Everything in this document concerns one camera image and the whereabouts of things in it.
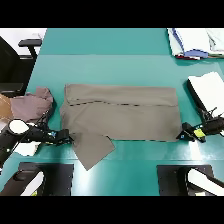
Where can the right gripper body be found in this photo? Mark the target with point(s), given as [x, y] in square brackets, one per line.
[192, 132]

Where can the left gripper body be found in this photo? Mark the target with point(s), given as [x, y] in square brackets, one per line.
[62, 136]

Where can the grey-brown shirt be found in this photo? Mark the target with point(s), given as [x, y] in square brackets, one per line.
[123, 113]

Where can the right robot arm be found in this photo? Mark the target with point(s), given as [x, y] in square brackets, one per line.
[208, 88]

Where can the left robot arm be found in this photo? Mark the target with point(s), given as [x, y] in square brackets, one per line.
[18, 127]

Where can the mauve garment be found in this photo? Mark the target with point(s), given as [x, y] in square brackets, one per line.
[31, 106]

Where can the orange-brown garment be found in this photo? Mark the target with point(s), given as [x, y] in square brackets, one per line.
[4, 107]

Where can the red garment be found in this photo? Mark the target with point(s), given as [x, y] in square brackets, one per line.
[186, 57]

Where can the blue garment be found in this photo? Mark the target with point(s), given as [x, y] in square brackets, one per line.
[196, 54]

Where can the black office chair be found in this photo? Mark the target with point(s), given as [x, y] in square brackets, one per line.
[10, 68]

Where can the white garment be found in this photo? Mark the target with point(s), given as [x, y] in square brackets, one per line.
[193, 39]

